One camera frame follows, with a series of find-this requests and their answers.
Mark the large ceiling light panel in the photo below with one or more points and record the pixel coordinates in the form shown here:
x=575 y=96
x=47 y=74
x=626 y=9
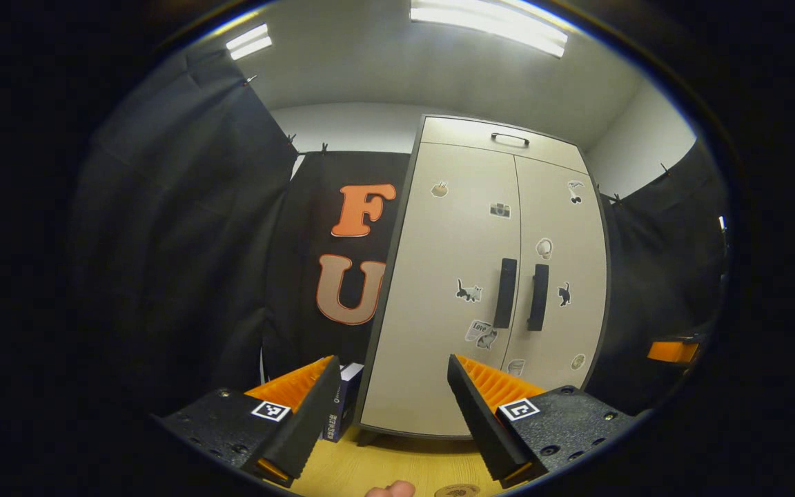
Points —
x=487 y=24

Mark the white cabinet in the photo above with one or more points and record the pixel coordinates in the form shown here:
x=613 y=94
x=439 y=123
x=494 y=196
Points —
x=439 y=386

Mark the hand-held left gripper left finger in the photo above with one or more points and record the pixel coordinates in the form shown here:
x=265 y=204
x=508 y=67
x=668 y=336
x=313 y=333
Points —
x=301 y=428

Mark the round cork coaster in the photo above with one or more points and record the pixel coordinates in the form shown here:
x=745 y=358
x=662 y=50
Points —
x=457 y=491

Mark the white cabinet door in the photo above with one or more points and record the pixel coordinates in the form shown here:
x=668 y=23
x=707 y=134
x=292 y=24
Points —
x=577 y=235
x=432 y=262

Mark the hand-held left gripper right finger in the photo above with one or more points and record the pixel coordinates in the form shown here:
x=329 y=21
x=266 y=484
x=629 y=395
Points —
x=484 y=421

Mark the white cabinet drawer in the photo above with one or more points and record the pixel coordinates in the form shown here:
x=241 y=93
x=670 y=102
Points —
x=453 y=134

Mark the blue cardboard box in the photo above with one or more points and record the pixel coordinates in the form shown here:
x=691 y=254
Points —
x=344 y=407

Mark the black backdrop cloth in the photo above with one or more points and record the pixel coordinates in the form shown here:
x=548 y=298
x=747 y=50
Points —
x=163 y=241

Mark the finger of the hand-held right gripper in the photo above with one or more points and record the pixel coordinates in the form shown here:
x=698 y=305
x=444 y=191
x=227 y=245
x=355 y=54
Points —
x=673 y=352

